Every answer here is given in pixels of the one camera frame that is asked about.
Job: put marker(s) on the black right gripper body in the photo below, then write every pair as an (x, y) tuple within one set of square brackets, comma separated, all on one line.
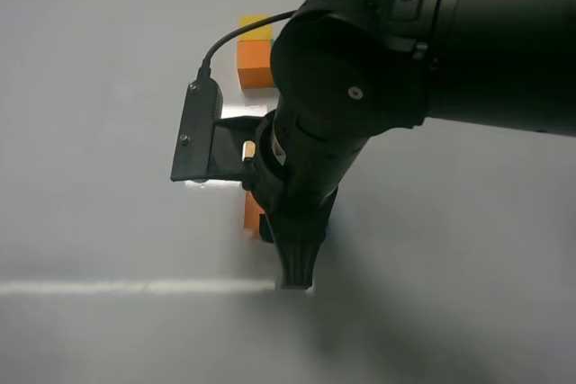
[(301, 157)]

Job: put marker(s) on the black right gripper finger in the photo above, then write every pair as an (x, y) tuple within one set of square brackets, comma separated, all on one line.
[(297, 260)]

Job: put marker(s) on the orange cube block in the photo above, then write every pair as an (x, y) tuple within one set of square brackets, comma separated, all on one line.
[(252, 213)]

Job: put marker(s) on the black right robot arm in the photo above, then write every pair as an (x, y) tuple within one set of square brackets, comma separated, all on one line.
[(349, 70)]

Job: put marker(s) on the orange template block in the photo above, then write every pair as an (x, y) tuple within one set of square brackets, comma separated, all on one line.
[(253, 64)]

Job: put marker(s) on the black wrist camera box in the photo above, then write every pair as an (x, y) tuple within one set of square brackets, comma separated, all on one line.
[(209, 147)]

